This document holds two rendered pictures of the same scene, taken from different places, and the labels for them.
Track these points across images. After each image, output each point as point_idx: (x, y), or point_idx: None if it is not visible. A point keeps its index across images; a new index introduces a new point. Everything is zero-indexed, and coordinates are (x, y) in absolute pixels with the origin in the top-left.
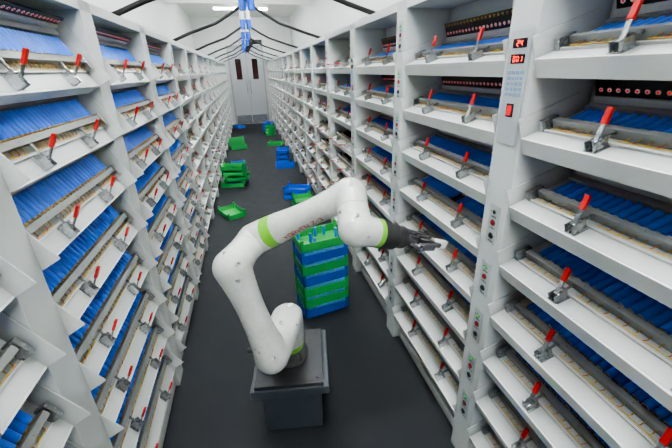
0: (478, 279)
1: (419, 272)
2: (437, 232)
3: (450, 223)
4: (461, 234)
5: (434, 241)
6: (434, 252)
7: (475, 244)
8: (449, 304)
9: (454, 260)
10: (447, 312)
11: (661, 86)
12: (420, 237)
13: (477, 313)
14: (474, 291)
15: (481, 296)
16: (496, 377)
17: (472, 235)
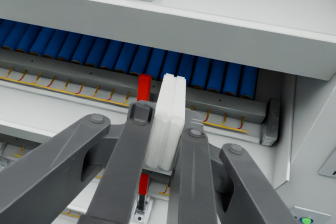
0: (327, 146)
1: (4, 165)
2: (0, 45)
3: None
4: (208, 12)
5: (200, 134)
6: (43, 112)
7: (317, 29)
8: (147, 202)
9: (127, 106)
10: (150, 219)
11: None
12: (135, 196)
13: (304, 217)
14: (294, 177)
15: (333, 183)
16: None
17: None
